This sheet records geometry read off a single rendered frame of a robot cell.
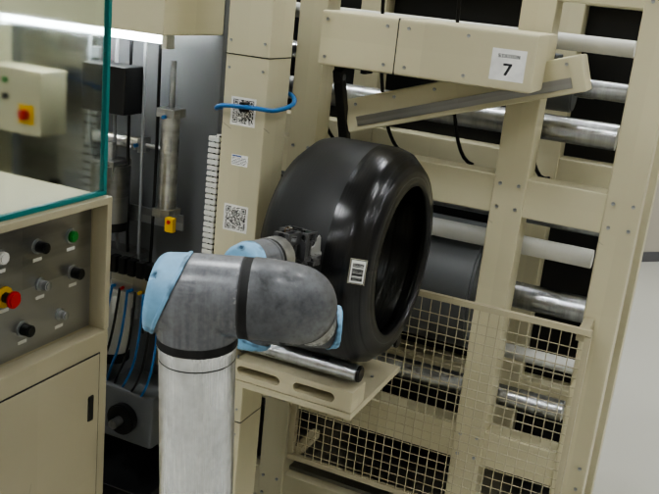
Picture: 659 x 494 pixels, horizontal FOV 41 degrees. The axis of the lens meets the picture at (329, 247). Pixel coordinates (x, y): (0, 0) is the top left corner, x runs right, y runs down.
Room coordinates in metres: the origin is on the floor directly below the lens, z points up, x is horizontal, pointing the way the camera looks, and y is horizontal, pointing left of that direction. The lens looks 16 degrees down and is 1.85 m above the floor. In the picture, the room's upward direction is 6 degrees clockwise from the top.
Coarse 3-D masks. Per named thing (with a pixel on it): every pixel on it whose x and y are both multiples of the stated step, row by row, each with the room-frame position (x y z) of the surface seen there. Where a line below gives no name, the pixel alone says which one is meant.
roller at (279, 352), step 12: (276, 348) 2.16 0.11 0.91; (288, 348) 2.16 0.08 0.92; (300, 348) 2.16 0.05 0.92; (288, 360) 2.14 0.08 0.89; (300, 360) 2.13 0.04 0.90; (312, 360) 2.12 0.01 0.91; (324, 360) 2.11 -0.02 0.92; (336, 360) 2.11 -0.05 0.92; (324, 372) 2.11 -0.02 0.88; (336, 372) 2.09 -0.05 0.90; (348, 372) 2.08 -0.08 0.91; (360, 372) 2.08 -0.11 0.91
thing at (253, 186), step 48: (240, 0) 2.32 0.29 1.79; (288, 0) 2.35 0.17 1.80; (240, 48) 2.31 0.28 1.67; (288, 48) 2.37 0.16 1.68; (240, 96) 2.31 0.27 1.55; (240, 144) 2.31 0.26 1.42; (240, 192) 2.30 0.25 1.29; (240, 240) 2.30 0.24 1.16; (240, 432) 2.29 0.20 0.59; (240, 480) 2.31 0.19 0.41
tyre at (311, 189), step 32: (320, 160) 2.15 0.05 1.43; (352, 160) 2.14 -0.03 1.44; (384, 160) 2.15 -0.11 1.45; (416, 160) 2.28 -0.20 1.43; (288, 192) 2.09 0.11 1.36; (320, 192) 2.07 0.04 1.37; (352, 192) 2.05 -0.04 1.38; (384, 192) 2.07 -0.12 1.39; (416, 192) 2.44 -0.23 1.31; (288, 224) 2.04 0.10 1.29; (320, 224) 2.01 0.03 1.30; (352, 224) 2.00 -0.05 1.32; (384, 224) 2.04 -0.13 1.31; (416, 224) 2.47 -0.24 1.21; (352, 256) 1.97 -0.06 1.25; (384, 256) 2.50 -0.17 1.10; (416, 256) 2.45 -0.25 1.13; (352, 288) 1.97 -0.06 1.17; (384, 288) 2.45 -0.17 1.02; (416, 288) 2.35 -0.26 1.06; (352, 320) 1.98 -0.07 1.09; (384, 320) 2.36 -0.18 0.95; (320, 352) 2.11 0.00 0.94; (352, 352) 2.04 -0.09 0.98
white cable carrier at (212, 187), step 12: (216, 144) 2.35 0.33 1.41; (216, 156) 2.35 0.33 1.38; (216, 168) 2.34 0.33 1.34; (216, 180) 2.34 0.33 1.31; (216, 192) 2.34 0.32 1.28; (216, 204) 2.37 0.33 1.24; (204, 216) 2.36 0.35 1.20; (204, 228) 2.35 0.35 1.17; (204, 240) 2.35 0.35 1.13; (204, 252) 2.35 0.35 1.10
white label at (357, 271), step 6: (354, 264) 1.96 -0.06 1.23; (360, 264) 1.96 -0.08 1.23; (366, 264) 1.96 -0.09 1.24; (354, 270) 1.96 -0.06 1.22; (360, 270) 1.96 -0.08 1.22; (366, 270) 1.96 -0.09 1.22; (348, 276) 1.96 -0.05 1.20; (354, 276) 1.96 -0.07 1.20; (360, 276) 1.96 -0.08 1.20; (348, 282) 1.96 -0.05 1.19; (354, 282) 1.96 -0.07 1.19; (360, 282) 1.96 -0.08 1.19
